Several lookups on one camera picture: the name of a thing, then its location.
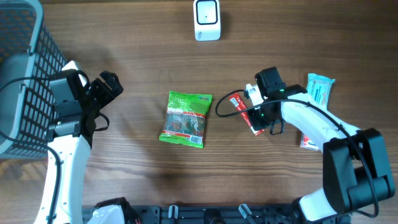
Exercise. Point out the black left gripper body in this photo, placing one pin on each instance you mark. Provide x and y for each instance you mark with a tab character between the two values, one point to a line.
99	95

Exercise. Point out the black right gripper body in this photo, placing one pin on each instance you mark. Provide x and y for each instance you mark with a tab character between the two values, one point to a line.
260	119

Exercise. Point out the red stick sachet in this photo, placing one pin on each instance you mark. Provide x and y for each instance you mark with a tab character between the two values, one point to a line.
238	103

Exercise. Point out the pink tissue pack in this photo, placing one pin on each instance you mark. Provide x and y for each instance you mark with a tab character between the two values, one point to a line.
306	143

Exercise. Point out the mint wet wipes pack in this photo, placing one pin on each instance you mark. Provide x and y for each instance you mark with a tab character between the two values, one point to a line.
319	88

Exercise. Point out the green snack bag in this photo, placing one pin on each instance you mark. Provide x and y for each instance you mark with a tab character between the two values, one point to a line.
185	119

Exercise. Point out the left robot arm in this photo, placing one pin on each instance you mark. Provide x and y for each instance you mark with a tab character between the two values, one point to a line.
69	137

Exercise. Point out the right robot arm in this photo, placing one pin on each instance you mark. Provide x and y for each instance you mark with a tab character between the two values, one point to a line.
356	169

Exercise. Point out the white barcode scanner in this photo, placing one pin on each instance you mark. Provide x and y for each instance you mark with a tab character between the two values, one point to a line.
207	20

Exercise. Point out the grey mesh basket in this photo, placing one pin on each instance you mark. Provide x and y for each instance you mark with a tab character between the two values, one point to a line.
29	57

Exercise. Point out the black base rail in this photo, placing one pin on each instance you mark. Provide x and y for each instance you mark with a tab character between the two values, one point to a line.
268	214

